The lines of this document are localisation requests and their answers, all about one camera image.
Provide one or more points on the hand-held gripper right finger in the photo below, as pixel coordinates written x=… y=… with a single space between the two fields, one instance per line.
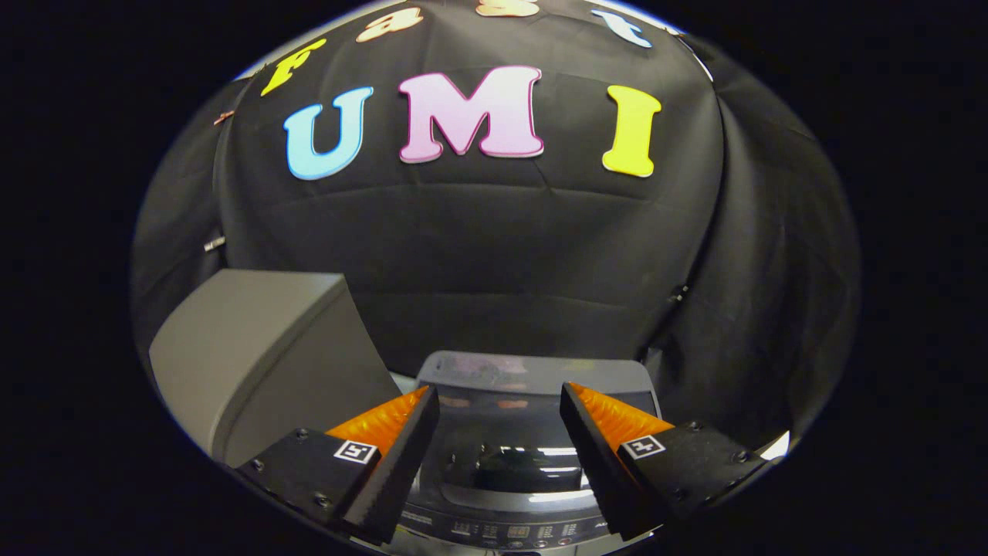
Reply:
x=598 y=471

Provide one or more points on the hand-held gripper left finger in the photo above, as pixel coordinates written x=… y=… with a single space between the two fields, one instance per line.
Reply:
x=397 y=471

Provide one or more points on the grey washing machine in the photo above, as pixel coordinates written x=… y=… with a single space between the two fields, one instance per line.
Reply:
x=502 y=531

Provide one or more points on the grey cabinet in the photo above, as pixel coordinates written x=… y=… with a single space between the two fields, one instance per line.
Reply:
x=262 y=363

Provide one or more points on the black backdrop cloth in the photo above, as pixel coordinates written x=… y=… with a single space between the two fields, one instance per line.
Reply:
x=478 y=255

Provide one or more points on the silver clip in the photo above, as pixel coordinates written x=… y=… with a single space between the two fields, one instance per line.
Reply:
x=214 y=244

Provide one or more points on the copper clip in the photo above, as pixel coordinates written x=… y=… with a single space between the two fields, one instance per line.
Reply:
x=224 y=117

